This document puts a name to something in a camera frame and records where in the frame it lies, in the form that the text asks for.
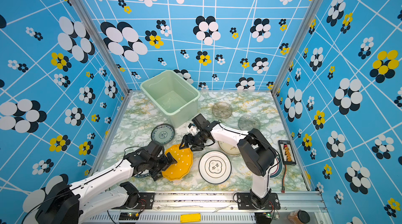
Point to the white plate black emblem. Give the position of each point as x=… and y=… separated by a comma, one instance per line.
x=215, y=167

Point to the light green plastic bin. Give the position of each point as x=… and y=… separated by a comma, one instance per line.
x=173, y=96

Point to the yellow tag on rail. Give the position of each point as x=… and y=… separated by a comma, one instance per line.
x=190, y=218

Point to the clear glass plate right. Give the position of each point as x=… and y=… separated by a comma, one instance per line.
x=248, y=122

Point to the clear glass plate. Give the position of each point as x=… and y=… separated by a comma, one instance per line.
x=248, y=122
x=222, y=110

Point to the black battery charger box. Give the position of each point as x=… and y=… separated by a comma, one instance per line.
x=286, y=152

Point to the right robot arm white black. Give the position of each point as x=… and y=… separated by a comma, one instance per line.
x=258, y=154

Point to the brown jar black lid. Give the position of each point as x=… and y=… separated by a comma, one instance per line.
x=299, y=217

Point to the white plate striped green rim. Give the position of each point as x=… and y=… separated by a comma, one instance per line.
x=277, y=168

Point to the white plate green lettered rim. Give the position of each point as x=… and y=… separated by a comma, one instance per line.
x=142, y=175

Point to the yellow dotted plate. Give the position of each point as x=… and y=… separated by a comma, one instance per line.
x=182, y=167

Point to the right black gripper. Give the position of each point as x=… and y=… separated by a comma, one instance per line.
x=190, y=137

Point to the small teal patterned plate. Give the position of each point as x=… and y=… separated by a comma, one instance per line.
x=163, y=134

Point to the clear glass plate far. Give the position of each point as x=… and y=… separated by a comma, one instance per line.
x=222, y=110

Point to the aluminium front rail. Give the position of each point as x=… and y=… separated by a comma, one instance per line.
x=215, y=208

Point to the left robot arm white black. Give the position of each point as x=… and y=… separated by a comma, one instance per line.
x=76, y=202

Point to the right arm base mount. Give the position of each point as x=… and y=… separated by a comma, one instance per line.
x=249, y=201

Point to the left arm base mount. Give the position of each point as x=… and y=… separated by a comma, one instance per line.
x=144, y=200

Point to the beige bowl plate with leaves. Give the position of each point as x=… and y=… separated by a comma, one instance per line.
x=229, y=149

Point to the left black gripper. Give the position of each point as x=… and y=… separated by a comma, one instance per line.
x=168, y=164

